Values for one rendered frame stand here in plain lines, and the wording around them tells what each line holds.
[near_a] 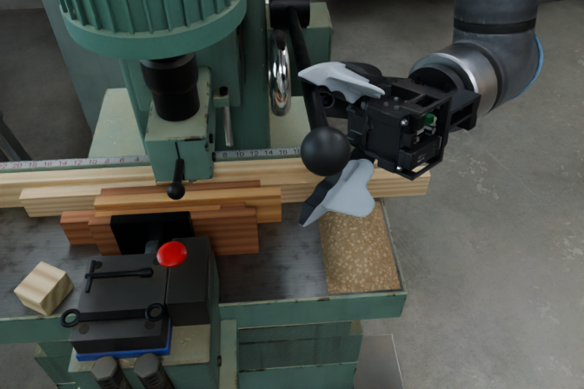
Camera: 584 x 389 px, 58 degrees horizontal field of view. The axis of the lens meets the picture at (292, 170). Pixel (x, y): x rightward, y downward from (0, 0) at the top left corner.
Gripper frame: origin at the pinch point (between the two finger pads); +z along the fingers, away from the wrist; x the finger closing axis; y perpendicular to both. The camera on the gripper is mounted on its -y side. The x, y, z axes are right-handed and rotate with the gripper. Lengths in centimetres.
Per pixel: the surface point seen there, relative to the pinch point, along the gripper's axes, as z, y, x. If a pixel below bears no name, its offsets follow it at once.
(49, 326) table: 18.5, -23.2, 25.4
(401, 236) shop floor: -97, -48, 91
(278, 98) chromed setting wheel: -15.8, -18.9, 5.3
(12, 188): 14.1, -39.7, 15.3
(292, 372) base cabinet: -7.0, -8.0, 43.2
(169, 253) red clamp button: 8.7, -9.1, 11.5
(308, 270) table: -7.8, -5.6, 22.2
